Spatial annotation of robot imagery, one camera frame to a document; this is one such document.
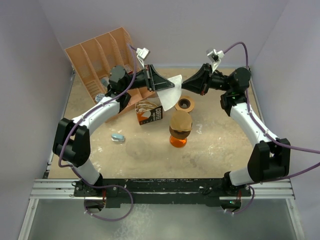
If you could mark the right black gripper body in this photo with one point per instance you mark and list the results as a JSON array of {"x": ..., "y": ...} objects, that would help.
[{"x": 219, "y": 82}]

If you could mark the brown paper coffee filter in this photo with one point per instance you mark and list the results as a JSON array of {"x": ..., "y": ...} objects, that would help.
[{"x": 181, "y": 121}]

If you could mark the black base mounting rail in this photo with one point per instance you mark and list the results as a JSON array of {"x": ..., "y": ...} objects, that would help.
[{"x": 211, "y": 192}]

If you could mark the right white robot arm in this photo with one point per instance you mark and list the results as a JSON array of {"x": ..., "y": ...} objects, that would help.
[{"x": 270, "y": 157}]

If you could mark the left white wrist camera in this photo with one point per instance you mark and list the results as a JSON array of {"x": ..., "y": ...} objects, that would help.
[{"x": 142, "y": 54}]

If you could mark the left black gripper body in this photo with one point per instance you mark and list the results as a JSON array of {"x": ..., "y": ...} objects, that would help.
[{"x": 141, "y": 80}]

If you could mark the wooden ring stand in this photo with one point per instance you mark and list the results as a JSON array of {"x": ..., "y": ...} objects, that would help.
[{"x": 185, "y": 103}]

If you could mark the coffee filter box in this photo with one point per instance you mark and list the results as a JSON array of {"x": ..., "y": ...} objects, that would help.
[{"x": 149, "y": 110}]

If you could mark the peach plastic file organizer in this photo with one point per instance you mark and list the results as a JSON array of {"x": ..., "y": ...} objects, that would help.
[{"x": 93, "y": 59}]

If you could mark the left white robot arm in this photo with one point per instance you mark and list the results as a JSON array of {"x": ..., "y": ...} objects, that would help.
[{"x": 72, "y": 137}]

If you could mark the blue ribbed coffee dripper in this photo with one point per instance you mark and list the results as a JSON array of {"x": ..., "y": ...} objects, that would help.
[{"x": 181, "y": 135}]

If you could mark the white paper coffee filter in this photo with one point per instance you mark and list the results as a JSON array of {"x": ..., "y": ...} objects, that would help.
[{"x": 169, "y": 97}]

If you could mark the orange glass carafe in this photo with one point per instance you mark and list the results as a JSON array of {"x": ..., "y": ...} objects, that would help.
[{"x": 176, "y": 142}]

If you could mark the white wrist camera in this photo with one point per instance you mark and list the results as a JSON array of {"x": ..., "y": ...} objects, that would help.
[
  {"x": 142, "y": 54},
  {"x": 215, "y": 57}
]

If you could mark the light blue stapler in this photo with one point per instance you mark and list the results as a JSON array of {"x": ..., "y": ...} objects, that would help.
[{"x": 116, "y": 137}]

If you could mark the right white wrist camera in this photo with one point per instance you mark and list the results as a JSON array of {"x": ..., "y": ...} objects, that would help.
[{"x": 215, "y": 57}]

